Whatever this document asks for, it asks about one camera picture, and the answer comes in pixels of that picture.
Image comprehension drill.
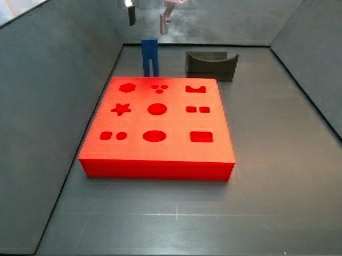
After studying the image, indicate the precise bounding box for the black curved fixture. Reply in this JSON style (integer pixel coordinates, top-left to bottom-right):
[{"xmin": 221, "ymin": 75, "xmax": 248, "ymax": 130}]
[{"xmin": 185, "ymin": 51, "xmax": 239, "ymax": 82}]

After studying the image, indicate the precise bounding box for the red shape-sorter block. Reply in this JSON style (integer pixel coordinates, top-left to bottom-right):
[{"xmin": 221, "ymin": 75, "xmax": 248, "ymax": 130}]
[{"xmin": 78, "ymin": 77, "xmax": 235, "ymax": 181}]

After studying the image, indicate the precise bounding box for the silver red gripper finger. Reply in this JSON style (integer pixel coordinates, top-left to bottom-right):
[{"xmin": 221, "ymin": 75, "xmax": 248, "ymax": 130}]
[{"xmin": 160, "ymin": 0, "xmax": 187, "ymax": 35}]

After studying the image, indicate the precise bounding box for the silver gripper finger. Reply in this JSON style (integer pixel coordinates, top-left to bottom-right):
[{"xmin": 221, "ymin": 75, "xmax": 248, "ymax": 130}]
[{"xmin": 123, "ymin": 0, "xmax": 136, "ymax": 26}]

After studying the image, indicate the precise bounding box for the blue slotted square-circle object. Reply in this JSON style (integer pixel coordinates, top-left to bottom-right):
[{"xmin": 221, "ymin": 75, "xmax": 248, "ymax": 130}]
[{"xmin": 141, "ymin": 38, "xmax": 159, "ymax": 77}]

